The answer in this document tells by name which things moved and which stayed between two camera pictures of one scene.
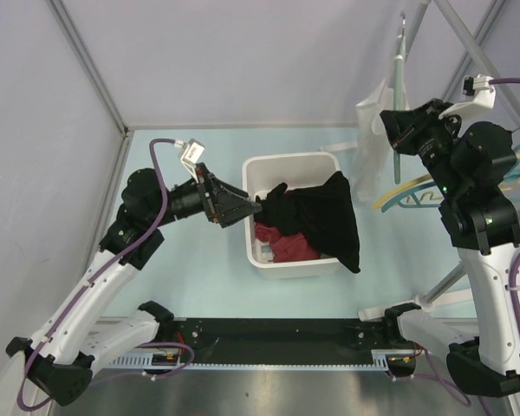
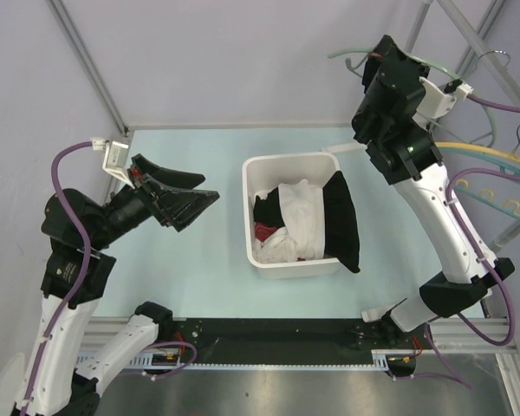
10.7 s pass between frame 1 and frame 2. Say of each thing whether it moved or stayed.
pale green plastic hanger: moved
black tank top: stayed
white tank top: moved
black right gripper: moved
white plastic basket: stayed
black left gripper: moved
